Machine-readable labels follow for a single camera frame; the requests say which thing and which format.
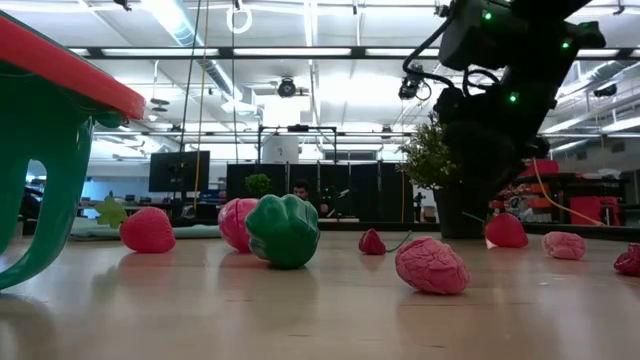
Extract green bell pepper toy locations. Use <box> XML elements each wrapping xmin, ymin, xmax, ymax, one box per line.
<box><xmin>244</xmin><ymin>193</ymin><xmax>321</xmax><ymax>271</ymax></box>

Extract black background monitor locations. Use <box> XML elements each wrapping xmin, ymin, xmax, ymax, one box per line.
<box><xmin>148</xmin><ymin>150</ymin><xmax>212</xmax><ymax>194</ymax></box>

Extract black partition panels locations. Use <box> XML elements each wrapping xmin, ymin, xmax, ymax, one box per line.
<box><xmin>226</xmin><ymin>162</ymin><xmax>415</xmax><ymax>224</ymax></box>

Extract green leaf toy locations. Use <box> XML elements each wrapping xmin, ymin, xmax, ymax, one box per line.
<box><xmin>94</xmin><ymin>194</ymin><xmax>129</xmax><ymax>230</ymax></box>

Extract dark red berry toy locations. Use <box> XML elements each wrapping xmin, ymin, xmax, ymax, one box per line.
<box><xmin>613</xmin><ymin>242</ymin><xmax>640</xmax><ymax>278</ymax></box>

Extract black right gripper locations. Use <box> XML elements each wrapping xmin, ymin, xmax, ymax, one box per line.
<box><xmin>442</xmin><ymin>117</ymin><xmax>551</xmax><ymax>201</ymax></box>

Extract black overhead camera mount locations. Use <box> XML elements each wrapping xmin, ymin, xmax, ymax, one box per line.
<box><xmin>398</xmin><ymin>63</ymin><xmax>432</xmax><ymax>101</ymax></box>

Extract yellow hanging cable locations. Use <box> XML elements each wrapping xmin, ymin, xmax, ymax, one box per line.
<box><xmin>192</xmin><ymin>0</ymin><xmax>211</xmax><ymax>211</ymax></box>

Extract white hanging ring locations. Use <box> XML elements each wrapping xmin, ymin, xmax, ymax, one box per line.
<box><xmin>225</xmin><ymin>3</ymin><xmax>254</xmax><ymax>35</ymax></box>

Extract small pale pink raspberry toy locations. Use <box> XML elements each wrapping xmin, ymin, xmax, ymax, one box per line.
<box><xmin>541</xmin><ymin>230</ymin><xmax>587</xmax><ymax>261</ymax></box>

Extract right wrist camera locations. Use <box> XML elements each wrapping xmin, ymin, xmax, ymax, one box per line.
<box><xmin>433</xmin><ymin>87</ymin><xmax>469</xmax><ymax>126</ymax></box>

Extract black metal frame rig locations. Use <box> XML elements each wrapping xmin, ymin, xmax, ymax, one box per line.
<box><xmin>256</xmin><ymin>123</ymin><xmax>339</xmax><ymax>166</ymax></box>

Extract red-orange container lid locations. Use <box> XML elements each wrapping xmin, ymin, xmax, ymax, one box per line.
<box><xmin>0</xmin><ymin>14</ymin><xmax>147</xmax><ymax>122</ymax></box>

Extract light blue folded cloth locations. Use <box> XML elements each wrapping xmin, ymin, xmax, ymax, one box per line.
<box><xmin>69</xmin><ymin>215</ymin><xmax>224</xmax><ymax>242</ymax></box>

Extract person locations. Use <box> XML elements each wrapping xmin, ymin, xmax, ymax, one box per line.
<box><xmin>292</xmin><ymin>178</ymin><xmax>331</xmax><ymax>219</ymax></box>

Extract small round background plant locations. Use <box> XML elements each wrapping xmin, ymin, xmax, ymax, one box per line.
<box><xmin>244</xmin><ymin>172</ymin><xmax>273</xmax><ymax>199</ymax></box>

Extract magenta pink raspberry toy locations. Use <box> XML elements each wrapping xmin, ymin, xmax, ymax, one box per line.
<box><xmin>217</xmin><ymin>197</ymin><xmax>260</xmax><ymax>254</ymax></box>

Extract black round ceiling fixture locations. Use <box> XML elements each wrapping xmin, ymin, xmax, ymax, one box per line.
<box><xmin>276</xmin><ymin>76</ymin><xmax>299</xmax><ymax>99</ymax></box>

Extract large pale pink raspberry toy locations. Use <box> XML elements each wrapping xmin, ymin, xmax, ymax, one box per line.
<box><xmin>394</xmin><ymin>236</ymin><xmax>471</xmax><ymax>296</ymax></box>

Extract large red strawberry toy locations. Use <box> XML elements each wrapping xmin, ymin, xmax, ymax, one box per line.
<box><xmin>118</xmin><ymin>206</ymin><xmax>177</xmax><ymax>255</ymax></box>

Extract black hanging cable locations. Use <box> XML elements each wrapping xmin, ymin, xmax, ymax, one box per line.
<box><xmin>172</xmin><ymin>0</ymin><xmax>202</xmax><ymax>201</ymax></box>

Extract yellow curved cable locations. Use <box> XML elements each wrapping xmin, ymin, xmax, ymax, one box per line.
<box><xmin>531</xmin><ymin>157</ymin><xmax>607</xmax><ymax>227</ymax></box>

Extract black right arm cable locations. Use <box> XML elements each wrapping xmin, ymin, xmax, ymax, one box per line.
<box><xmin>401</xmin><ymin>13</ymin><xmax>455</xmax><ymax>89</ymax></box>

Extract green potted plant black pot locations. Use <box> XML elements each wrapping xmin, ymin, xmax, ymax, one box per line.
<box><xmin>397</xmin><ymin>112</ymin><xmax>489</xmax><ymax>240</ymax></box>

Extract green plastic tupperware container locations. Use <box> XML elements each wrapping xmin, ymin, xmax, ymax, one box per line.
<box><xmin>0</xmin><ymin>62</ymin><xmax>126</xmax><ymax>291</ymax></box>

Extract small dark red strawberry toy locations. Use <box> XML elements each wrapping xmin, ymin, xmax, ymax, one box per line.
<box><xmin>358</xmin><ymin>227</ymin><xmax>414</xmax><ymax>256</ymax></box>

